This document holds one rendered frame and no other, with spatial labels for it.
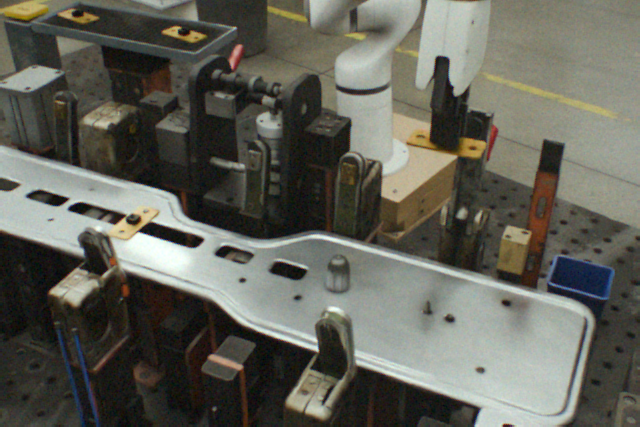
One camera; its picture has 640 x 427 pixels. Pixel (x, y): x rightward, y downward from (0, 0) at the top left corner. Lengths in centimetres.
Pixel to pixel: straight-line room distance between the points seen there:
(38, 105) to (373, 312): 72
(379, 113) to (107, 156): 59
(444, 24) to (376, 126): 87
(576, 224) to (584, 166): 168
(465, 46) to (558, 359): 41
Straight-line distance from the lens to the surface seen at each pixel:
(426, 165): 166
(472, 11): 74
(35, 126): 140
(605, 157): 351
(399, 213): 156
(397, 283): 102
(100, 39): 142
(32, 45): 160
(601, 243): 170
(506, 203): 177
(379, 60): 153
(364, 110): 157
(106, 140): 129
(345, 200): 112
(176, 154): 127
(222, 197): 126
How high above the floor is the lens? 166
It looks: 33 degrees down
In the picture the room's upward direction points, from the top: straight up
